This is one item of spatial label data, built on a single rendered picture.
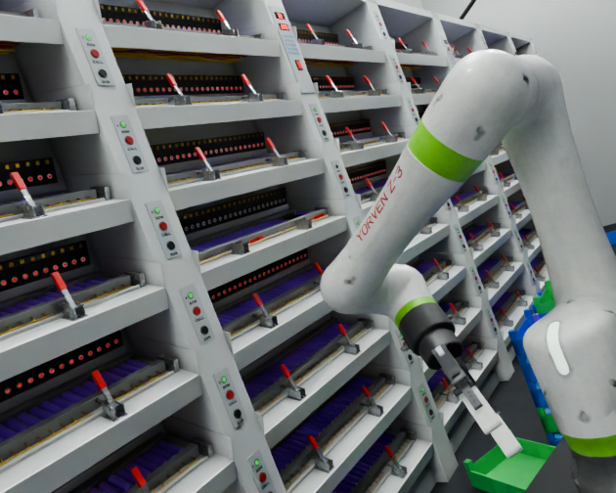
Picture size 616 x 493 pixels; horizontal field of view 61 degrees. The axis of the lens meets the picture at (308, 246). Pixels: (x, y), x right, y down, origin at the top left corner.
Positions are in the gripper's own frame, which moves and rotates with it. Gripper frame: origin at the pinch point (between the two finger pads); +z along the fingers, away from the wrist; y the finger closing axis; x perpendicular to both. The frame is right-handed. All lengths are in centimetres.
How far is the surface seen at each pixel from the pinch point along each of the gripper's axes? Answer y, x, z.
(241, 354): 5, -36, -42
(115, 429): 27, -52, -25
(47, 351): 42, -51, -34
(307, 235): -8, -12, -74
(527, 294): -169, 47, -112
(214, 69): 21, -7, -129
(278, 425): -10, -40, -31
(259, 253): 6, -23, -63
